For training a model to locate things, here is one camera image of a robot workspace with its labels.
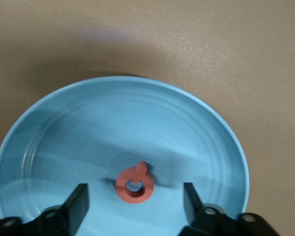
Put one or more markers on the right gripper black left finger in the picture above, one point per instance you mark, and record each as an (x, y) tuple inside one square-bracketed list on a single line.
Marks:
[(76, 204)]

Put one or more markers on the blue plate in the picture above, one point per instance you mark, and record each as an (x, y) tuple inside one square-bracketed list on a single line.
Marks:
[(113, 123)]

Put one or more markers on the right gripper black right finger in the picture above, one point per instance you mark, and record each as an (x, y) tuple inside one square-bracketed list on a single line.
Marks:
[(194, 209)]

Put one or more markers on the pink foam letter Q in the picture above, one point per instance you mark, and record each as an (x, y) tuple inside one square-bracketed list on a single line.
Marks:
[(121, 186)]

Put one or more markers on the brown table cover sheet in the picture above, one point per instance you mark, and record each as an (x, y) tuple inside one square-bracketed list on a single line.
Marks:
[(211, 37)]

